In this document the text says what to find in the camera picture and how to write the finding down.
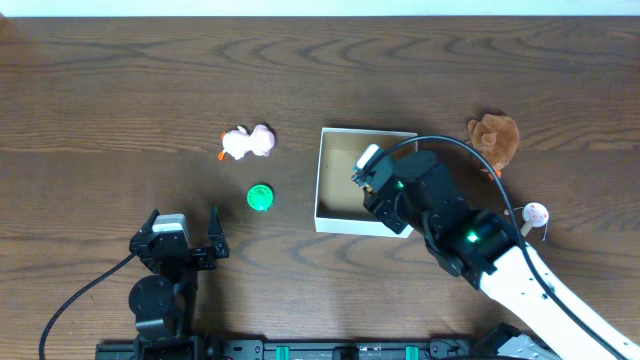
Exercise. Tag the brown plush toy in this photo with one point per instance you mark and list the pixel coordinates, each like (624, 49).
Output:
(496, 138)

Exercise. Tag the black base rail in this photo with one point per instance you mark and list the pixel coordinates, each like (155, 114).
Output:
(502, 342)

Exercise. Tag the pink white duck toy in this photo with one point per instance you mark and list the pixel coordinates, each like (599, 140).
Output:
(237, 143)

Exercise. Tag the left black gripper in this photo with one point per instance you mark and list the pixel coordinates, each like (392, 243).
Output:
(187, 255)

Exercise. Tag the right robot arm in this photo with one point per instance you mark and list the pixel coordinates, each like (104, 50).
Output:
(484, 251)

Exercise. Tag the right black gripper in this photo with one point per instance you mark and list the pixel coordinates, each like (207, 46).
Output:
(382, 209)

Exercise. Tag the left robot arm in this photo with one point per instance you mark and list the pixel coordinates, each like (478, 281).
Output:
(164, 302)

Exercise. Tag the white cardboard box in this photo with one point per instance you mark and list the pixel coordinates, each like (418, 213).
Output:
(339, 201)

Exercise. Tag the green round plastic toy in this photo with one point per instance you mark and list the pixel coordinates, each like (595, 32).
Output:
(260, 197)

